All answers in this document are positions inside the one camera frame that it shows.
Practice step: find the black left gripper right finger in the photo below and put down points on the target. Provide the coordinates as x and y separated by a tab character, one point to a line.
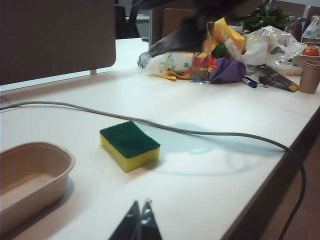
149	225

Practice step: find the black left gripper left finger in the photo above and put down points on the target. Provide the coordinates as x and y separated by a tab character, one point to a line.
128	225

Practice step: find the yellow green cleaning sponge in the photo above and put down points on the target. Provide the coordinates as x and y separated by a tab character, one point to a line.
127	141

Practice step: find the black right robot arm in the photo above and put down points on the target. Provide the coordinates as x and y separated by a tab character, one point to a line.
187	32

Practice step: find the brown paper lunch box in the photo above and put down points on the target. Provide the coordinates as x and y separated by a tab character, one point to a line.
30	170

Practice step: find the orange cloth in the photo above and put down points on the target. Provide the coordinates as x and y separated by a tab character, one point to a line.
170	75

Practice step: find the clear glass cup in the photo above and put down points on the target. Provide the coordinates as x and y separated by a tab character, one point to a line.
199	72

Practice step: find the white green printed plastic bag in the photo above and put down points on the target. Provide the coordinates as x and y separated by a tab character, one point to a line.
167	62

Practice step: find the purple cloth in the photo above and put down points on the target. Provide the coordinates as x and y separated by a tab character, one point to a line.
227	71

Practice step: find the blue capped marker pen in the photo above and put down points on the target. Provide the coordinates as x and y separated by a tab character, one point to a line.
249	82

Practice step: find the green toy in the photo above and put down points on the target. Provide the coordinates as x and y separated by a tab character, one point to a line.
221	50

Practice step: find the black yellow package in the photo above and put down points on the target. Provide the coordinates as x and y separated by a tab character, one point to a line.
275	77

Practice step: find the dark office chair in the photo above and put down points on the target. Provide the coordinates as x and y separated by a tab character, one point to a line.
123	22

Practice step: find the brown desk partition panel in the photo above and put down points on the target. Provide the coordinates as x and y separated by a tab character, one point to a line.
55	35

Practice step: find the brown background partition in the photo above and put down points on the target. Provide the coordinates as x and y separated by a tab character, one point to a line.
175	22

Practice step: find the yellow packet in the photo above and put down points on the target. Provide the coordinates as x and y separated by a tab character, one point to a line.
235	36

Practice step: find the brown paper cup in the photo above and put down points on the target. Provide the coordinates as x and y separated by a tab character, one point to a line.
308	78

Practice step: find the beige bowl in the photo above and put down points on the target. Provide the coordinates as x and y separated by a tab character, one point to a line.
300	60

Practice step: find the clear plastic bag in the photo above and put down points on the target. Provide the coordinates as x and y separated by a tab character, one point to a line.
277	40

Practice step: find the green plant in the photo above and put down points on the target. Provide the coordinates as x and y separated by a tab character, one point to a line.
265	18

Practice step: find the red tomato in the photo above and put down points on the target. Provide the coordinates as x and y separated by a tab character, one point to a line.
311	51

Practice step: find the white blue printed plastic bag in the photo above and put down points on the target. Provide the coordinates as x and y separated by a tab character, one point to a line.
311	31

